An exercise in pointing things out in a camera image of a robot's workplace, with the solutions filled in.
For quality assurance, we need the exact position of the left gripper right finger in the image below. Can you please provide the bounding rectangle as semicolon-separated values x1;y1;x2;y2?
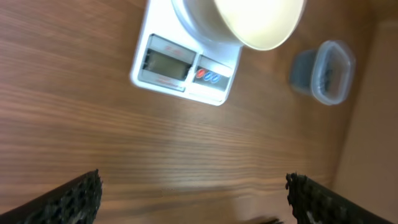
285;173;391;224

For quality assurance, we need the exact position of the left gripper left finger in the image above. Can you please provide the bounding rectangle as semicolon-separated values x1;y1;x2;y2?
1;169;103;224

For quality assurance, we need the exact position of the white digital kitchen scale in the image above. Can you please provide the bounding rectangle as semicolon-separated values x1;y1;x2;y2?
130;0;243;106

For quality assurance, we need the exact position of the white bowl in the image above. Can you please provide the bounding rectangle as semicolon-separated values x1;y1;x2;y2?
171;0;307;51

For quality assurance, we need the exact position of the clear plastic container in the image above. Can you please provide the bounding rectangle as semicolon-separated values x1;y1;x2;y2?
289;40;356;106

